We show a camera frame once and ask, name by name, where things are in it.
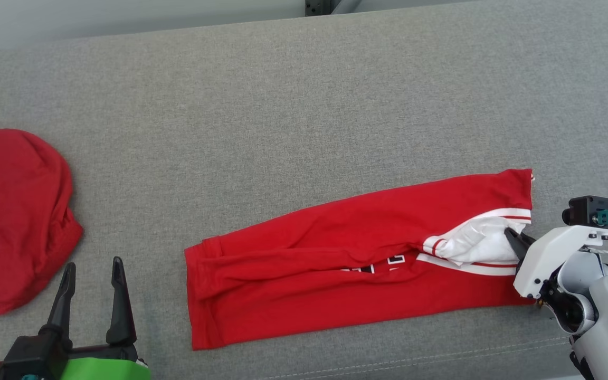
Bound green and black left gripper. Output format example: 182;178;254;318
0;256;151;380

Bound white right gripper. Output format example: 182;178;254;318
505;225;608;299

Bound red shorts with white stripe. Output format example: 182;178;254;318
0;128;84;316

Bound red jersey with white trim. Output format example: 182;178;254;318
184;168;536;351

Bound grey fabric sofa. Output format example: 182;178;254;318
0;0;608;380

